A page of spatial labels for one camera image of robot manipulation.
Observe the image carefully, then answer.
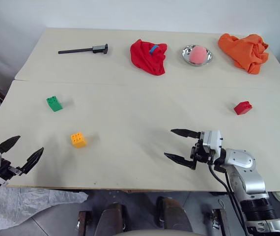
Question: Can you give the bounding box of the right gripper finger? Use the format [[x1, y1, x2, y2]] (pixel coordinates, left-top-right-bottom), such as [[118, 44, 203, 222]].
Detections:
[[164, 152, 196, 170], [170, 128, 202, 139]]

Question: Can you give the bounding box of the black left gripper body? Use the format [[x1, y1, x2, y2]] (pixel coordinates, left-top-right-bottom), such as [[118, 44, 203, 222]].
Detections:
[[0, 158, 23, 181]]

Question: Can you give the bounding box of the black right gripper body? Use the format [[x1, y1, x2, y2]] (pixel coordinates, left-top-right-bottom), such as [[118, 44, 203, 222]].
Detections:
[[190, 138, 216, 171]]

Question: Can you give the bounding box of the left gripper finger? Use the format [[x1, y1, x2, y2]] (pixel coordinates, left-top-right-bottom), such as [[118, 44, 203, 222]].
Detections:
[[0, 135, 21, 154], [22, 147, 45, 176]]

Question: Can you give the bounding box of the white plastic sheet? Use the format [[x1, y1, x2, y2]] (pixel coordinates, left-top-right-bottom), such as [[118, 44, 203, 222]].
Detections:
[[0, 188, 89, 231]]

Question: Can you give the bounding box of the yellow toy brick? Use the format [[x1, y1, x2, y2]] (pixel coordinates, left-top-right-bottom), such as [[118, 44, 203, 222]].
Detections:
[[70, 132, 87, 149]]

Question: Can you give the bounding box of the dark brown rounded shape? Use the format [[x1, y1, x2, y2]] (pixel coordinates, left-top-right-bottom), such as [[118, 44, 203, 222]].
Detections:
[[156, 196, 194, 233]]

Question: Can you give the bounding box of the green toy brick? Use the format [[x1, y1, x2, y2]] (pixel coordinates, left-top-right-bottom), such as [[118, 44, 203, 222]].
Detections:
[[46, 95, 64, 113]]

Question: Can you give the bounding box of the red toy brick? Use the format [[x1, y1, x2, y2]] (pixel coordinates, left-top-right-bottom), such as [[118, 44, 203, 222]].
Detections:
[[233, 100, 253, 116]]

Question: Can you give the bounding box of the pink sponge ball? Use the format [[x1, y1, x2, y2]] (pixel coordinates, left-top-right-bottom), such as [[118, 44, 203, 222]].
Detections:
[[189, 45, 208, 65]]

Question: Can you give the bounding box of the silver metal bowl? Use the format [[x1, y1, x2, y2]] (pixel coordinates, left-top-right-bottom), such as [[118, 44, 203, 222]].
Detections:
[[180, 44, 214, 67]]

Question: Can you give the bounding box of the red crumpled cloth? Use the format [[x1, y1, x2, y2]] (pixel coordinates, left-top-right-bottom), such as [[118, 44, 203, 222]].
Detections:
[[130, 38, 168, 76]]

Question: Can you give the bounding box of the orange crumpled cloth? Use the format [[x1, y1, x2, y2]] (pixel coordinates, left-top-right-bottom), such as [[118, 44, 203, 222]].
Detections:
[[218, 33, 270, 75]]

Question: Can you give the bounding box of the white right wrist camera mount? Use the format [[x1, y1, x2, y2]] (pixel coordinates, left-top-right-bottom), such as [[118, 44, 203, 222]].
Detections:
[[200, 130, 223, 157]]

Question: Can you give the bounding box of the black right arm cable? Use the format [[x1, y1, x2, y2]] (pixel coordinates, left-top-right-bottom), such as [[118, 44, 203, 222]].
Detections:
[[224, 171, 244, 222], [208, 163, 250, 236]]

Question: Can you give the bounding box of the dark wooden post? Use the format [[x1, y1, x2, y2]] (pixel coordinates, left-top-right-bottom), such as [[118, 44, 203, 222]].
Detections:
[[77, 210, 93, 236], [210, 208, 230, 236]]

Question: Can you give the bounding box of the black long-handled tool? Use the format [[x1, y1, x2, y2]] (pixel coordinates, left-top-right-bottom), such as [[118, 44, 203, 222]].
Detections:
[[57, 43, 109, 55]]

